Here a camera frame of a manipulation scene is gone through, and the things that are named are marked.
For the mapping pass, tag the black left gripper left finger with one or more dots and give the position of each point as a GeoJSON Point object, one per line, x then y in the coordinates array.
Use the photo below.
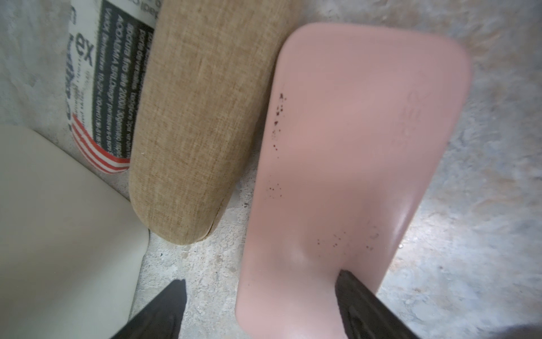
{"type": "Point", "coordinates": [160, 318]}

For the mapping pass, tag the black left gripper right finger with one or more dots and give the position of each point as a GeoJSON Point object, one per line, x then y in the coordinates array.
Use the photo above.
{"type": "Point", "coordinates": [363, 315]}

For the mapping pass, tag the pink case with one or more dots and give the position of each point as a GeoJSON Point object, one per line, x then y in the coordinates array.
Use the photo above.
{"type": "Point", "coordinates": [359, 118]}

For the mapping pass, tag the cream plastic storage box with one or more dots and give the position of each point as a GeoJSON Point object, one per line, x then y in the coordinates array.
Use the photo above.
{"type": "Point", "coordinates": [71, 246]}

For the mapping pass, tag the tan case upper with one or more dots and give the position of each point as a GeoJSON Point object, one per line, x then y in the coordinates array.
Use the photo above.
{"type": "Point", "coordinates": [206, 86]}

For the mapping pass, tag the flag print case upper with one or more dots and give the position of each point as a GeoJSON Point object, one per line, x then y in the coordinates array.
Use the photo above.
{"type": "Point", "coordinates": [107, 54]}

